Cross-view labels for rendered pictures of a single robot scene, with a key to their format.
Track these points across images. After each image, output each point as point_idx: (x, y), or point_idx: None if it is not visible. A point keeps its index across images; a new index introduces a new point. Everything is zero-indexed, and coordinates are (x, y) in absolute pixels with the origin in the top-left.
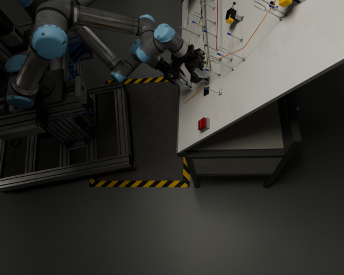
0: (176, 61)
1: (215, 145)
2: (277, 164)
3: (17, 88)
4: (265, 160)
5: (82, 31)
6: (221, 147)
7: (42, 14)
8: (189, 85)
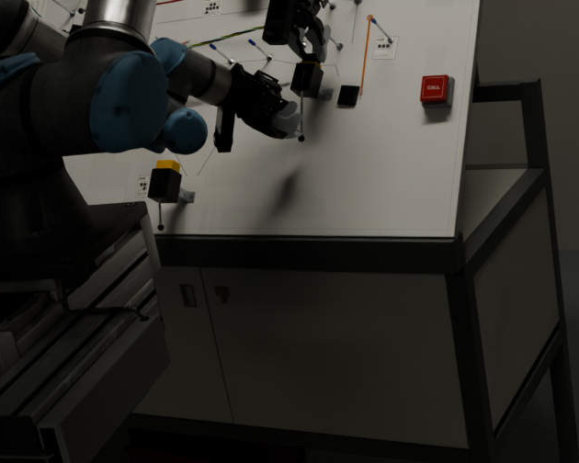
0: (279, 14)
1: (463, 229)
2: (550, 241)
3: (130, 30)
4: (537, 219)
5: (52, 27)
6: (472, 222)
7: None
8: (300, 131)
